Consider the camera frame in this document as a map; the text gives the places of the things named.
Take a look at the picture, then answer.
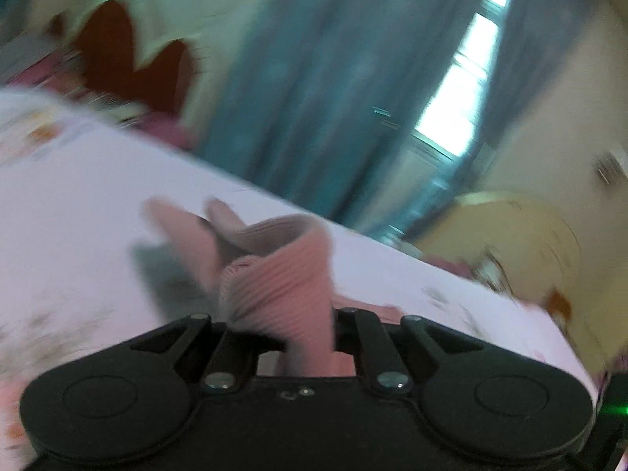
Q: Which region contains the pink knit sweater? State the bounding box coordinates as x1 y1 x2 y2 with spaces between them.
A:
145 198 403 378

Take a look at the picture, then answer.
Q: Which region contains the pile of clothes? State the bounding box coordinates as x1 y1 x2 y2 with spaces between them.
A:
1 34 86 97

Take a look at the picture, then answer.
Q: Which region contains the white floral bed sheet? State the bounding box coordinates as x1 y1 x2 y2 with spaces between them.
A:
1 88 591 470

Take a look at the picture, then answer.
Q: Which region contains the cream round footboard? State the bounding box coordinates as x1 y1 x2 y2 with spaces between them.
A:
412 192 581 327

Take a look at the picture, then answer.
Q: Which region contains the bright window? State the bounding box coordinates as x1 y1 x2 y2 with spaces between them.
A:
414 0 509 157

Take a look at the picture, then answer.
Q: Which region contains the blue-grey middle curtain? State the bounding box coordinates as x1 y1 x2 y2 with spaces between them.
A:
197 0 482 225

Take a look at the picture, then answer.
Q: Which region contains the blue-grey curtain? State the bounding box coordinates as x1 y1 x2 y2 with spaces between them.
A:
364 0 598 243
197 0 482 225

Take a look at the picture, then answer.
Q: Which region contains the magenta pillow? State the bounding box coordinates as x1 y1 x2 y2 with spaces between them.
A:
118 112 195 151

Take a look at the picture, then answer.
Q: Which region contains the red heart-shaped headboard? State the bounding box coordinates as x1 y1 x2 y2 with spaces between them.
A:
29 0 208 131

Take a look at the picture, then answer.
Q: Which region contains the blue-grey right curtain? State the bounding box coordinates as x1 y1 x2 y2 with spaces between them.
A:
364 0 598 243

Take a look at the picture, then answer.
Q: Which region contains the wall socket fixture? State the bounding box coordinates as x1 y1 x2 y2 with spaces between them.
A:
594 147 628 187

